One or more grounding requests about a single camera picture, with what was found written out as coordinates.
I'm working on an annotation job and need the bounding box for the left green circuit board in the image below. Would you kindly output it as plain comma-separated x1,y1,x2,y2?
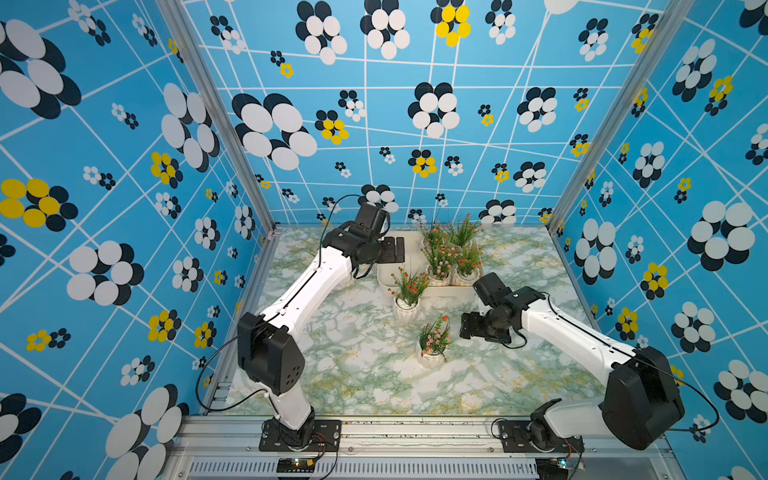
276,458,316,475

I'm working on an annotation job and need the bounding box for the small pink flower pot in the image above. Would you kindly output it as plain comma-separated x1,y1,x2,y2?
420,222,449,248

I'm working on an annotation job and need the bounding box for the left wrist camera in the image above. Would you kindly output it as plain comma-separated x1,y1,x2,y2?
350,202,389,238

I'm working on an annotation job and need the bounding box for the cream plastic storage box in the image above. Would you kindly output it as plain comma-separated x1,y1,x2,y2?
376,230,484,297

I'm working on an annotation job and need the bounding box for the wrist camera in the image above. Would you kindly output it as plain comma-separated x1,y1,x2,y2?
473,273,512,308
350,202,389,238

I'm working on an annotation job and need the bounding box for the green circuit board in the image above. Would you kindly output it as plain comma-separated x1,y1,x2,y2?
276,458,316,475
536,459,570,480

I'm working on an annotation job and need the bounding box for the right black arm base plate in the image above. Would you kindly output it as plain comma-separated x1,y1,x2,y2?
490,418,585,455

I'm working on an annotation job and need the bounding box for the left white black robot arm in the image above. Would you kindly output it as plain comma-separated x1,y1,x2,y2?
237,228,406,449

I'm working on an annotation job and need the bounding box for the orange flower pot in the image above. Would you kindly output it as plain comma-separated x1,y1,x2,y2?
447,214,481,247

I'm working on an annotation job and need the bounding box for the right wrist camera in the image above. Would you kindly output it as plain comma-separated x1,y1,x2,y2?
473,273,512,308

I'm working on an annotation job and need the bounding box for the red flower pot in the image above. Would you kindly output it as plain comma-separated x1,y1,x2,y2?
451,244,482,286
389,267,431,323

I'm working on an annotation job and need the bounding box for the right green circuit board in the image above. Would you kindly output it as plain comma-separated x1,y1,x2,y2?
536,459,570,480

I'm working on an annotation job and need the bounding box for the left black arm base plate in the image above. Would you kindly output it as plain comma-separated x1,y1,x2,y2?
259,418,342,453

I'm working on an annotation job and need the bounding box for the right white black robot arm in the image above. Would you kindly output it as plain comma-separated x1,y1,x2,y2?
460,274,685,451

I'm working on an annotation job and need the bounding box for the aluminium front rail frame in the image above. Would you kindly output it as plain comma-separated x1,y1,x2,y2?
161,416,685,479

